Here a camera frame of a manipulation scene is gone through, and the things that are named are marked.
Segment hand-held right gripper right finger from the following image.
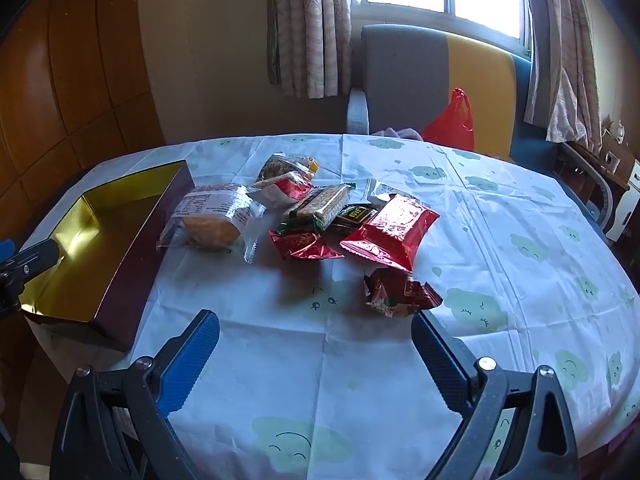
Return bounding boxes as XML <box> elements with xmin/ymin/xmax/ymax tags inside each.
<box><xmin>410</xmin><ymin>310</ymin><xmax>581</xmax><ymax>480</ymax></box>

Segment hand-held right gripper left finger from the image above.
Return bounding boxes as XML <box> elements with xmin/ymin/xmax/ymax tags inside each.
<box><xmin>50</xmin><ymin>309</ymin><xmax>221</xmax><ymax>480</ymax></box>

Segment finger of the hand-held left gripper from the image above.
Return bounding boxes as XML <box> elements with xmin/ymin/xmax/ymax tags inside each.
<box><xmin>0</xmin><ymin>237</ymin><xmax>66</xmax><ymax>318</ymax></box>

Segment gold tin box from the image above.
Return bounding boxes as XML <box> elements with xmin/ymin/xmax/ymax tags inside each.
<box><xmin>19</xmin><ymin>160</ymin><xmax>195</xmax><ymax>353</ymax></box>

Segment dark red snack packet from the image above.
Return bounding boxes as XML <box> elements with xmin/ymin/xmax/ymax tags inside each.
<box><xmin>363</xmin><ymin>267</ymin><xmax>444</xmax><ymax>319</ymax></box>

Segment large red snack packet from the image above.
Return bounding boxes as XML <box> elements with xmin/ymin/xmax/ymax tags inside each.
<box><xmin>339</xmin><ymin>193</ymin><xmax>441</xmax><ymax>273</ymax></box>

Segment clear bread packet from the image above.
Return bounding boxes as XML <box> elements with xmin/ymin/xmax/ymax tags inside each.
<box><xmin>156</xmin><ymin>183</ymin><xmax>267</xmax><ymax>264</ymax></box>

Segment small red candy packet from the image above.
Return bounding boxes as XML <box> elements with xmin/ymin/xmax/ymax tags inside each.
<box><xmin>268</xmin><ymin>230</ymin><xmax>346</xmax><ymax>261</ymax></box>

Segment dark gold candy packet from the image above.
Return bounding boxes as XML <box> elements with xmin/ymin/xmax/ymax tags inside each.
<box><xmin>327</xmin><ymin>203</ymin><xmax>381</xmax><ymax>233</ymax></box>

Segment white snack packet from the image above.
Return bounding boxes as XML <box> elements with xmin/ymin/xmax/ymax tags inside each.
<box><xmin>365</xmin><ymin>178</ymin><xmax>418</xmax><ymax>208</ymax></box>

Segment green-ended cracker packet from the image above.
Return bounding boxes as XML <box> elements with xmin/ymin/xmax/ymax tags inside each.
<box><xmin>281</xmin><ymin>183</ymin><xmax>356</xmax><ymax>233</ymax></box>

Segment long clear red-ended bar packet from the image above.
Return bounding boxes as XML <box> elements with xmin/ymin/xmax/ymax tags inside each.
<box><xmin>248</xmin><ymin>170</ymin><xmax>317</xmax><ymax>208</ymax></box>

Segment clear orange nut packet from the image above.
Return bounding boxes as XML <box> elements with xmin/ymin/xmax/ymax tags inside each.
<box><xmin>257</xmin><ymin>154</ymin><xmax>321</xmax><ymax>183</ymax></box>

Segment white green-print tablecloth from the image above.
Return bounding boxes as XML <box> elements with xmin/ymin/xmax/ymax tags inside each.
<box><xmin>25</xmin><ymin>132</ymin><xmax>640</xmax><ymax>480</ymax></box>

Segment wooden wardrobe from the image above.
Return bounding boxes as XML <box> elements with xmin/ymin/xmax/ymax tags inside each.
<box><xmin>0</xmin><ymin>0</ymin><xmax>168</xmax><ymax>241</ymax></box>

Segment pink cloth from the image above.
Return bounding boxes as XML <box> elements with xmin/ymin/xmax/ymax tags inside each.
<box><xmin>370</xmin><ymin>127</ymin><xmax>426</xmax><ymax>142</ymax></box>

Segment red plastic bag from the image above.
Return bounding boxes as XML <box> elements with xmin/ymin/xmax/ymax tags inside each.
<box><xmin>420</xmin><ymin>88</ymin><xmax>475</xmax><ymax>152</ymax></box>

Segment white carton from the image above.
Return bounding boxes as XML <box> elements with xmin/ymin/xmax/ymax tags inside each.
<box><xmin>604</xmin><ymin>160</ymin><xmax>640</xmax><ymax>244</ymax></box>

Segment brown cardboard box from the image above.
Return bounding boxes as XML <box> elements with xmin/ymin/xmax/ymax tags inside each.
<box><xmin>599</xmin><ymin>127</ymin><xmax>637</xmax><ymax>192</ymax></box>

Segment grey yellow blue sofa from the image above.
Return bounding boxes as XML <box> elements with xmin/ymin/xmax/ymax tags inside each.
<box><xmin>346</xmin><ymin>24</ymin><xmax>566</xmax><ymax>163</ymax></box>

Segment pink patterned curtain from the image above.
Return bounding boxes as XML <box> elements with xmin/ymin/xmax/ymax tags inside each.
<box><xmin>522</xmin><ymin>0</ymin><xmax>603</xmax><ymax>153</ymax></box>
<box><xmin>266</xmin><ymin>0</ymin><xmax>353</xmax><ymax>100</ymax></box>

